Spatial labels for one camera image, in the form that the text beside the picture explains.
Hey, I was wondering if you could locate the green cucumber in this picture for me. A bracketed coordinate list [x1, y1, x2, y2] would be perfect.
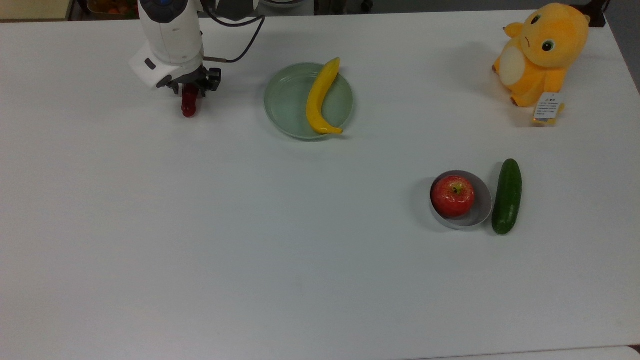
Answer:
[491, 158, 523, 236]

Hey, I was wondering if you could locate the red chili pepper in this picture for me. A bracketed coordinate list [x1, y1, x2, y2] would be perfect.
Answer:
[181, 84, 200, 119]

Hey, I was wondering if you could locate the white plush toy tag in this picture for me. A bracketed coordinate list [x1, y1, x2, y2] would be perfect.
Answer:
[532, 91, 566, 126]

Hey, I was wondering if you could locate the crate with toy fruit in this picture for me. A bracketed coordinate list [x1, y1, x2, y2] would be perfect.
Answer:
[87, 0, 140, 20]

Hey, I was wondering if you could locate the small grey bowl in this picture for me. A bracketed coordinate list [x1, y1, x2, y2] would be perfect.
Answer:
[429, 170, 494, 230]

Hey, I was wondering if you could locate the black mount base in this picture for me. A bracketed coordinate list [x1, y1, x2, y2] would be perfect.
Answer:
[570, 0, 609, 28]

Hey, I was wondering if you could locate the red apple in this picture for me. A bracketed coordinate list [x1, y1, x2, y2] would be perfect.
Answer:
[431, 175, 476, 218]

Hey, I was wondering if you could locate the yellow banana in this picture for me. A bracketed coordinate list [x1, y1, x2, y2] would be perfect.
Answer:
[306, 57, 344, 135]

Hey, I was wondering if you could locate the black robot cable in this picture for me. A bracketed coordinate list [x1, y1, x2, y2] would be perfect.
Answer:
[202, 0, 266, 65]

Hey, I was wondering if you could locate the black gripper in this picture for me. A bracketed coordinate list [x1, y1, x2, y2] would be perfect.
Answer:
[169, 66, 222, 97]

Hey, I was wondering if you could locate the pale green plastic plate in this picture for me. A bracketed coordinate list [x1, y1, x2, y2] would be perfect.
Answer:
[264, 62, 355, 141]

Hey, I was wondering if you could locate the beige board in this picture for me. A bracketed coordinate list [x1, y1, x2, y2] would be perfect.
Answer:
[0, 0, 71, 22]

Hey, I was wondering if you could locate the orange plush toy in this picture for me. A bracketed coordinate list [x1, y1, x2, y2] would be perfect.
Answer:
[492, 2, 591, 108]

